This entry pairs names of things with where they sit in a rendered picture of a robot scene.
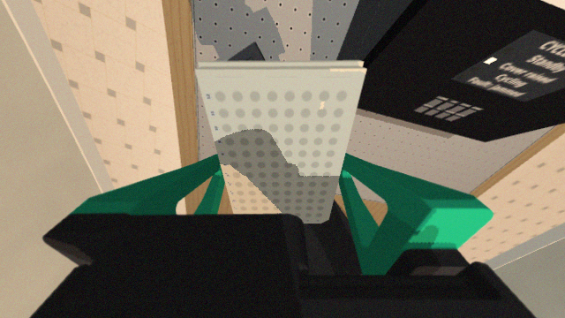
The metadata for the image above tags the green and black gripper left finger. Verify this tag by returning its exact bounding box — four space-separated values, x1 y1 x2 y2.
69 154 225 216

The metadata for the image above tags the white thermal cycler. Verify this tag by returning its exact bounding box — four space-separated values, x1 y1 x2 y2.
336 0 565 142

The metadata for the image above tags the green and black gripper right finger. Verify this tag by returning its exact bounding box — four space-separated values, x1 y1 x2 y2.
338 153 493 275

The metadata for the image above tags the white well plate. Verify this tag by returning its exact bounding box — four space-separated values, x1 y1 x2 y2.
195 60 366 223

